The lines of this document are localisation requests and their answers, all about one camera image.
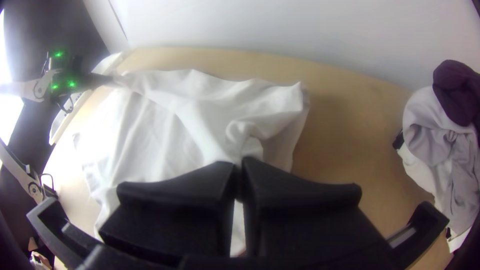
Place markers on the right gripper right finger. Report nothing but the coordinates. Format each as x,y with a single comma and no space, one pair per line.
307,225

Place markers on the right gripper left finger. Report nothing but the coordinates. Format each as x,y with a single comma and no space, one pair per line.
176,213

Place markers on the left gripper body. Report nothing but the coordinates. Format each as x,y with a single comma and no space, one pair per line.
88,77

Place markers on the white t-shirt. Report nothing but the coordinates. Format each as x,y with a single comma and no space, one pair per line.
168,123

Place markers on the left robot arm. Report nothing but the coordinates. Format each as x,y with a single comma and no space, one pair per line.
41,86

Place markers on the heap of clothes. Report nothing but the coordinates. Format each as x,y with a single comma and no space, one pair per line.
438,150

